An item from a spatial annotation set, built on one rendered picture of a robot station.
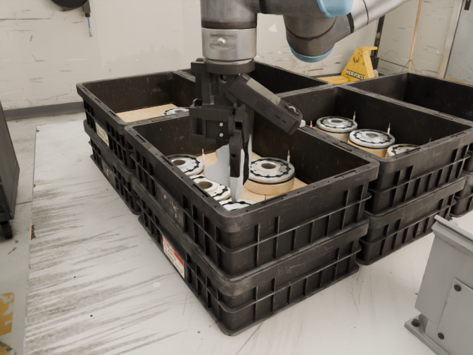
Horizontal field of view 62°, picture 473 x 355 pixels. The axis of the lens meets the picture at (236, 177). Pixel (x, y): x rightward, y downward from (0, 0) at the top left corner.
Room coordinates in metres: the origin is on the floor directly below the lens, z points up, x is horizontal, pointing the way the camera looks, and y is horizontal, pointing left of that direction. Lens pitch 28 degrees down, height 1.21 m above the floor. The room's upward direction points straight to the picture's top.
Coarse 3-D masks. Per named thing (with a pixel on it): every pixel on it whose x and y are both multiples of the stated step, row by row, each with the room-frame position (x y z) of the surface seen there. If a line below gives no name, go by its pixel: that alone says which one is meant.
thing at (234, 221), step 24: (168, 120) 0.78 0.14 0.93; (144, 144) 0.65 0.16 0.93; (336, 144) 0.65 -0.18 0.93; (168, 168) 0.56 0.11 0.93; (360, 168) 0.55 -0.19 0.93; (192, 192) 0.49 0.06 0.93; (288, 192) 0.48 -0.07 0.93; (312, 192) 0.49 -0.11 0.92; (336, 192) 0.52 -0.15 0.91; (216, 216) 0.43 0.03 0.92; (240, 216) 0.42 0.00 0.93; (264, 216) 0.44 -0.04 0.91
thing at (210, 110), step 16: (192, 64) 0.55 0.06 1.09; (208, 64) 0.54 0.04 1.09; (224, 64) 0.53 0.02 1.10; (240, 64) 0.53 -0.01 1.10; (208, 80) 0.55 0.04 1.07; (224, 80) 0.56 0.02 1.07; (208, 96) 0.55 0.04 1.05; (224, 96) 0.55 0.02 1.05; (192, 112) 0.54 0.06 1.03; (208, 112) 0.53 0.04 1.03; (224, 112) 0.53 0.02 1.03; (240, 112) 0.53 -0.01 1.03; (192, 128) 0.54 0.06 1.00; (208, 128) 0.54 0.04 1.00; (224, 128) 0.53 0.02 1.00; (208, 144) 0.53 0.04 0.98
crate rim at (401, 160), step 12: (288, 96) 0.96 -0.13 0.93; (372, 96) 0.95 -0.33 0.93; (408, 108) 0.86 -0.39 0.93; (444, 120) 0.79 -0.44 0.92; (456, 120) 0.78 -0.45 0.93; (468, 132) 0.71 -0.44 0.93; (348, 144) 0.65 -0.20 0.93; (432, 144) 0.65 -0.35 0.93; (444, 144) 0.66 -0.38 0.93; (456, 144) 0.68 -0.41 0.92; (372, 156) 0.60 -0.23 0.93; (396, 156) 0.60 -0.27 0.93; (408, 156) 0.61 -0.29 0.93; (420, 156) 0.62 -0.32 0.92; (432, 156) 0.65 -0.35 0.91; (384, 168) 0.58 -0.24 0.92; (396, 168) 0.59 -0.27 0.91
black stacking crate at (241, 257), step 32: (160, 128) 0.77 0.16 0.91; (256, 128) 0.85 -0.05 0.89; (320, 160) 0.67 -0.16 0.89; (352, 160) 0.61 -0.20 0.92; (160, 192) 0.61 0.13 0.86; (352, 192) 0.55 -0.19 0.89; (192, 224) 0.52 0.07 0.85; (288, 224) 0.48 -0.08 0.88; (320, 224) 0.52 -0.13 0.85; (352, 224) 0.55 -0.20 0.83; (224, 256) 0.44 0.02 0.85; (256, 256) 0.45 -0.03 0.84; (288, 256) 0.47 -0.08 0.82
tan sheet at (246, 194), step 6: (198, 156) 0.82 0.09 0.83; (204, 156) 0.82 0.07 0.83; (210, 156) 0.82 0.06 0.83; (252, 156) 0.82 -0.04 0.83; (258, 156) 0.82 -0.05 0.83; (204, 162) 0.79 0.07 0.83; (210, 162) 0.79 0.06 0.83; (294, 180) 0.70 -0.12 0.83; (300, 180) 0.70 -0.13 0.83; (294, 186) 0.68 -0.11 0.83; (300, 186) 0.68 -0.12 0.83; (246, 192) 0.65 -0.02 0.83; (252, 192) 0.65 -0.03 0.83; (240, 198) 0.63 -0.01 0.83; (246, 198) 0.63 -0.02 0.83; (252, 198) 0.63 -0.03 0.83; (258, 198) 0.63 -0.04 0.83; (264, 198) 0.63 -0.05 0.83
